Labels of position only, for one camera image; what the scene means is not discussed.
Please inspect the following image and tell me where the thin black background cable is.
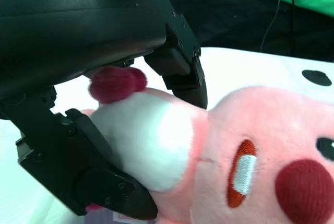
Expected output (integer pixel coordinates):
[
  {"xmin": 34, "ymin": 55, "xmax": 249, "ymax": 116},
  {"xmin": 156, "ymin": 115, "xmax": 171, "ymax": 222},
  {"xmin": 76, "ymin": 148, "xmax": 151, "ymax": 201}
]
[{"xmin": 260, "ymin": 0, "xmax": 280, "ymax": 53}]

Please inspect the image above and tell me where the lavender plastic plate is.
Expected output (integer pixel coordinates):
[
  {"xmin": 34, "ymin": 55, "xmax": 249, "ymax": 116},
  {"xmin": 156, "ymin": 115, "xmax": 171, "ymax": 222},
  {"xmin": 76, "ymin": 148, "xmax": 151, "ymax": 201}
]
[{"xmin": 85, "ymin": 207, "xmax": 115, "ymax": 224}]

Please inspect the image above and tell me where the black round table grommet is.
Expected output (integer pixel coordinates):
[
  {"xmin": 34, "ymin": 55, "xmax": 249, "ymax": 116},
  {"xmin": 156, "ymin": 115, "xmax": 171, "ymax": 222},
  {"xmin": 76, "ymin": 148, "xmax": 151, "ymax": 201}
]
[{"xmin": 301, "ymin": 69, "xmax": 332, "ymax": 87}]

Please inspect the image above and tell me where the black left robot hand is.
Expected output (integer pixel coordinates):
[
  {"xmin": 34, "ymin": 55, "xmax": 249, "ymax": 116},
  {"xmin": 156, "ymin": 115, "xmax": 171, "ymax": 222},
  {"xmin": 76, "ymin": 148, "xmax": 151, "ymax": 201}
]
[{"xmin": 0, "ymin": 0, "xmax": 209, "ymax": 221}]

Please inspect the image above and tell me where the pink plush beaver doll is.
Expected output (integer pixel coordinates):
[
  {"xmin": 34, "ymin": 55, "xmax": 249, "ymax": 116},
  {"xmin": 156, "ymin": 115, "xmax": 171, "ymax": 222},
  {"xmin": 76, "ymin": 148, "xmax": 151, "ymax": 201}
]
[{"xmin": 79, "ymin": 66, "xmax": 334, "ymax": 224}]

